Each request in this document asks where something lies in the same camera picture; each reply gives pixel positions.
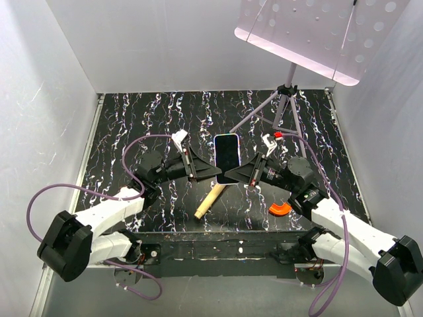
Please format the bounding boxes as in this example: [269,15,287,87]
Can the lavender phone case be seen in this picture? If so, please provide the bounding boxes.
[213,133,241,186]

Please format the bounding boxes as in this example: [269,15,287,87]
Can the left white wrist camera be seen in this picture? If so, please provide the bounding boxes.
[171,129,188,153]

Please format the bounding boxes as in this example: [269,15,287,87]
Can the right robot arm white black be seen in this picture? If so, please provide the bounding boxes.
[225,154,422,306]

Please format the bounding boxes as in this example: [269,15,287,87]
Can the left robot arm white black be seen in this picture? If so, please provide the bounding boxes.
[37,147,221,282]

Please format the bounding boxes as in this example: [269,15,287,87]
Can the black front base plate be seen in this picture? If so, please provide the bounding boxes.
[135,231,330,278]

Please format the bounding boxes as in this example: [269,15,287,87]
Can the beige wooden microphone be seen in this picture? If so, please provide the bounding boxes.
[194,184,227,220]

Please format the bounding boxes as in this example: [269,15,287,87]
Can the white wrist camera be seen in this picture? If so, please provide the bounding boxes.
[262,131,284,158]
[171,129,188,153]

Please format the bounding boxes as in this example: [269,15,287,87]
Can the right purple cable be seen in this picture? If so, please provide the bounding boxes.
[280,133,351,317]

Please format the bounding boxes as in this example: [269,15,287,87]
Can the lavender music stand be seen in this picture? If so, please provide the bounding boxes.
[226,0,410,159]

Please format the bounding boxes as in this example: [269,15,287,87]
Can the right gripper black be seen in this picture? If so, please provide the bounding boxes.
[224,151,297,194]

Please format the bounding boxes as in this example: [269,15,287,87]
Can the orange curved plastic piece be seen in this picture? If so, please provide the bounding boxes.
[268,202,292,217]

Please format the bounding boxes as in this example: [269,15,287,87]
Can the purple cable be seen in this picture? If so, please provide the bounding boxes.
[26,133,176,300]
[280,133,351,317]

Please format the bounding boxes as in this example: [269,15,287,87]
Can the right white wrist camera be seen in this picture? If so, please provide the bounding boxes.
[262,131,284,158]

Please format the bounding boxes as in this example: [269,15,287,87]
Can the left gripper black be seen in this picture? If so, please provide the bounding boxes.
[153,146,222,185]

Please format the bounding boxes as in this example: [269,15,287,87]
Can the aluminium frame rail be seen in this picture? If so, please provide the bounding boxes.
[29,94,414,317]

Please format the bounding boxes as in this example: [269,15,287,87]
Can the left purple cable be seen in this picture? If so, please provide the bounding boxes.
[26,133,176,300]

